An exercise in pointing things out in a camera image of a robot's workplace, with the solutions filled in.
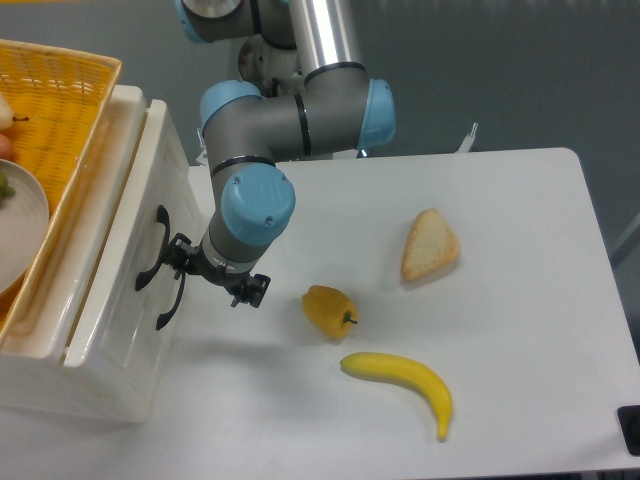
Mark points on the yellow woven basket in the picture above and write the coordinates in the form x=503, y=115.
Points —
x=63, y=93

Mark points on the yellow banana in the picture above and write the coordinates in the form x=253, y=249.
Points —
x=407, y=372

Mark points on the white drawer cabinet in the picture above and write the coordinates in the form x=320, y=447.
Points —
x=33, y=374

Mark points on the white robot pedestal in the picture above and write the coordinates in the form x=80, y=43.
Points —
x=275, y=72

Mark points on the pink peach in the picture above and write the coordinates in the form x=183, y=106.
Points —
x=6, y=148

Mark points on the yellow bell pepper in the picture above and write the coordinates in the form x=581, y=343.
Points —
x=330, y=310

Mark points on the white ribbed plate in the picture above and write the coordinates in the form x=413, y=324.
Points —
x=24, y=223

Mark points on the slice of bread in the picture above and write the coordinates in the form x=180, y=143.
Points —
x=431, y=244

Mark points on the green grapes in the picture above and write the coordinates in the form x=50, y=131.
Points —
x=6, y=190

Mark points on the black corner device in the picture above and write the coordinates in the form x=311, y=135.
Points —
x=629, y=420

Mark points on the white top drawer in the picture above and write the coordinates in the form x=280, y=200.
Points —
x=115, y=338

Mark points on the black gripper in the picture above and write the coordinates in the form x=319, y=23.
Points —
x=243, y=287

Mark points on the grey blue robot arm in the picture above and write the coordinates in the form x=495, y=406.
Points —
x=250, y=126

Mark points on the black lower drawer handle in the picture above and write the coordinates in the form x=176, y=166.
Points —
x=163, y=319

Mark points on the white pear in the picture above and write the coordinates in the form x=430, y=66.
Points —
x=7, y=114

